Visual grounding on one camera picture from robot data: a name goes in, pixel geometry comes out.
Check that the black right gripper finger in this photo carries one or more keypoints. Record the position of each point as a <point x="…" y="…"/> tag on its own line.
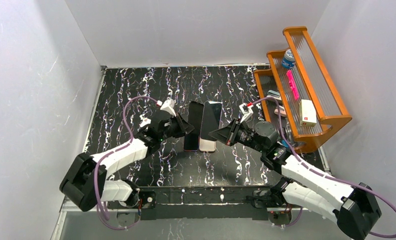
<point x="237" y="122"/>
<point x="224" y="135"/>

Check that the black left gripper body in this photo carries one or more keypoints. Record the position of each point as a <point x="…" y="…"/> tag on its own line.
<point x="176" y="126"/>

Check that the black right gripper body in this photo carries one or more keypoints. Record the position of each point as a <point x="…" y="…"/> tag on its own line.
<point x="232" y="133"/>

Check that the black phone case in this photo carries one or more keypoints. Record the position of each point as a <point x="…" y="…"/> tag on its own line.
<point x="195" y="116"/>

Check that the black phone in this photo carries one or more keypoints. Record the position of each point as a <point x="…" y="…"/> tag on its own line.
<point x="211" y="119"/>

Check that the beige phone case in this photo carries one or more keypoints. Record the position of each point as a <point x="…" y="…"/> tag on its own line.
<point x="207" y="145"/>

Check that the purple smartphone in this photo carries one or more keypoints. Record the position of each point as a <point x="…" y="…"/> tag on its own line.
<point x="191" y="142"/>

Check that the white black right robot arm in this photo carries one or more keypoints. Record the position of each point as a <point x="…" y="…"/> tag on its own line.
<point x="354" y="209"/>

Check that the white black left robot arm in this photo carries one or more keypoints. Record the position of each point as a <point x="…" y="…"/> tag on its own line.
<point x="87" y="183"/>

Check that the teal grey stapler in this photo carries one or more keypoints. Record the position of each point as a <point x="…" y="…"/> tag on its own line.
<point x="274" y="94"/>

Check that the black blue marker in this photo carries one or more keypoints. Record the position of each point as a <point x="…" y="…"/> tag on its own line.
<point x="285" y="140"/>

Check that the orange wooden tiered rack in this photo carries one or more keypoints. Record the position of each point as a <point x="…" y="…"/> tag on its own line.
<point x="312" y="82"/>

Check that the pink highlighter pen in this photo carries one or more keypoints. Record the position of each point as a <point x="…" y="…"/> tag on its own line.
<point x="292" y="84"/>

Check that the white box on rack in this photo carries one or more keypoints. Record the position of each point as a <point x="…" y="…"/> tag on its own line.
<point x="307" y="113"/>

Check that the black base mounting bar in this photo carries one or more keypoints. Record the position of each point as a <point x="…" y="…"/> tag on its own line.
<point x="220" y="202"/>

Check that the blue white bottle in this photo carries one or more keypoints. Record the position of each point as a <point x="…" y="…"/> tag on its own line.
<point x="288" y="60"/>

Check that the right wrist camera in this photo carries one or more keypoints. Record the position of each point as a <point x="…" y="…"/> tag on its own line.
<point x="246" y="110"/>

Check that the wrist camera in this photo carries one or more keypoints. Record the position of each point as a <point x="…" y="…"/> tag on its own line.
<point x="246" y="110"/>
<point x="166" y="108"/>

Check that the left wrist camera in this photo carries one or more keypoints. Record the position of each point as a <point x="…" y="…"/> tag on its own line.
<point x="166" y="108"/>

